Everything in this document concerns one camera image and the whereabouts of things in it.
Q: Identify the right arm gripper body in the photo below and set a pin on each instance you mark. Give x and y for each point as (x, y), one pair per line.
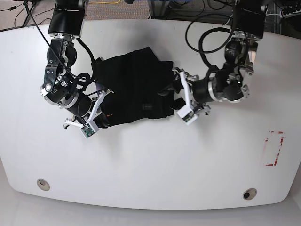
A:
(85, 108)

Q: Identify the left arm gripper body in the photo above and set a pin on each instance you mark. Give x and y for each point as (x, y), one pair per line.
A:
(196, 94)

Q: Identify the black t-shirt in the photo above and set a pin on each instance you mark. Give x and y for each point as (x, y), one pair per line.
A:
(144, 87)

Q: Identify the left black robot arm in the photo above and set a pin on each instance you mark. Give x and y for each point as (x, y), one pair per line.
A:
(240, 50)

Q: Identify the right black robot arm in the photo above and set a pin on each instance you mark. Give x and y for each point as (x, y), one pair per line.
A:
(66, 26)

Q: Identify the red tape rectangle marking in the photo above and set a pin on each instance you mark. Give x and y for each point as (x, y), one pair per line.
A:
(272, 148)

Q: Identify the white power strip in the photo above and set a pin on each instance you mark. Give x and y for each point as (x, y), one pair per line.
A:
(291, 9)

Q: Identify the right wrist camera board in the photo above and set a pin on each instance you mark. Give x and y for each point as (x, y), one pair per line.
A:
(87, 131)

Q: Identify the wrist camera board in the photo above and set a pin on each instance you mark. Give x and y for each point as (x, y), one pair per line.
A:
(87, 131)
(190, 118)

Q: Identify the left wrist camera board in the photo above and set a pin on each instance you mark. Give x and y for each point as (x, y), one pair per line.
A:
(190, 118)

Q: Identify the left table cable grommet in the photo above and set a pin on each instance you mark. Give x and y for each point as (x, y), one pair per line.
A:
(43, 185)

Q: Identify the table cable grommet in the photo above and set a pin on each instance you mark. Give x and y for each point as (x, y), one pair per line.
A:
(43, 185)
(249, 194)

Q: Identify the right table cable grommet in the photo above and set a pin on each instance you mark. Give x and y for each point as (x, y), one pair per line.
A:
(249, 194)

